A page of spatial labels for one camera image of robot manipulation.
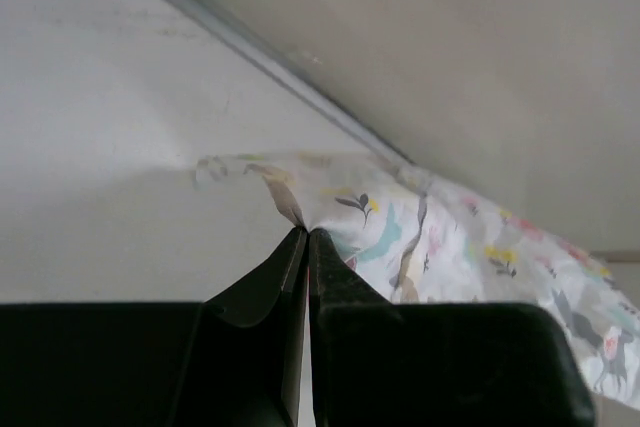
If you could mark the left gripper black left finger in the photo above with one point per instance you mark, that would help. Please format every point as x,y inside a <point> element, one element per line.
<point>233,360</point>

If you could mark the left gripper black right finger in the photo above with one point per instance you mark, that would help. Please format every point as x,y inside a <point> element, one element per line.
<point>376,363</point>

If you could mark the floral animal print napkin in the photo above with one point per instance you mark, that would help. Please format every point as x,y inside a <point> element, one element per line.
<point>417,237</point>

